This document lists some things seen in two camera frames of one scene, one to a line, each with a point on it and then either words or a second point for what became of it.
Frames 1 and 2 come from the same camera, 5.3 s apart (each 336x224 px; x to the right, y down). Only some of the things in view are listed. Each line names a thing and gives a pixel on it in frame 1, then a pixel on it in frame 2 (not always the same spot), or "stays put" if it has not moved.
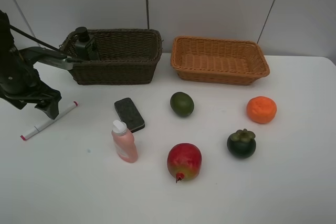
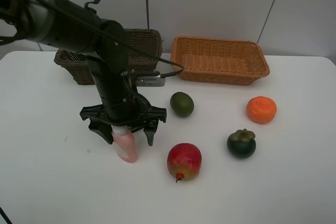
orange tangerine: (261, 109) stays put
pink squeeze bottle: (124, 140) stays put
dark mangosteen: (242, 144) stays put
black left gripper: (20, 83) to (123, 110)
